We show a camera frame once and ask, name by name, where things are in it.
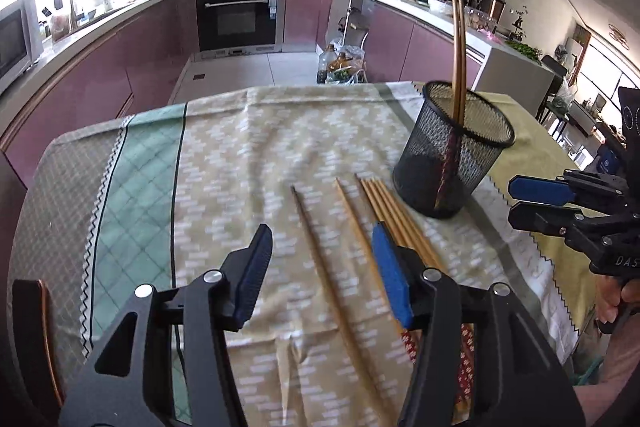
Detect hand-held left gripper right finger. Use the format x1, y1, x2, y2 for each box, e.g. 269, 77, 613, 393
372, 222, 586, 427

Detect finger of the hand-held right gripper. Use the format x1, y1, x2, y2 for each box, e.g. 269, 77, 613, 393
508, 202, 616, 253
508, 169, 628, 212

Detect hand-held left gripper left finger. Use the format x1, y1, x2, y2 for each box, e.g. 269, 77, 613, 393
59, 223, 274, 427

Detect black mesh utensil holder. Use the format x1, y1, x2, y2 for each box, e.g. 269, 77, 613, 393
392, 80, 516, 219

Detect person's right forearm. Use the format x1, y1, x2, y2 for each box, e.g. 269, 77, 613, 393
572, 309, 640, 427

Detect person's right hand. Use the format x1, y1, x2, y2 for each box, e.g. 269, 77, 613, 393
595, 277, 640, 335

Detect yellow-green tablecloth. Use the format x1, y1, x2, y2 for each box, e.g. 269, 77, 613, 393
475, 91, 601, 335

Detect white cabinet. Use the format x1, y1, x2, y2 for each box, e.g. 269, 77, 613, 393
471, 41, 563, 120

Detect beige patterned tablecloth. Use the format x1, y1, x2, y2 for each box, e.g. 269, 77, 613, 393
7, 80, 601, 427

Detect bottles and bags on floor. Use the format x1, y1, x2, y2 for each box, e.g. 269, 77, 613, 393
315, 44, 369, 86

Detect grey kitchen chair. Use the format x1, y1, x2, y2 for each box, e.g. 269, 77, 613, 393
339, 6, 372, 58

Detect purple kitchen cabinets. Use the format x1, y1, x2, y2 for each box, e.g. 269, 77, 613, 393
0, 0, 487, 190

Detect black built-in oven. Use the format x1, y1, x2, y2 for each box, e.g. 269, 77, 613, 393
195, 0, 281, 54

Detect white microwave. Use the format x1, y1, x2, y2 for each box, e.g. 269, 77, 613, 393
0, 0, 44, 84

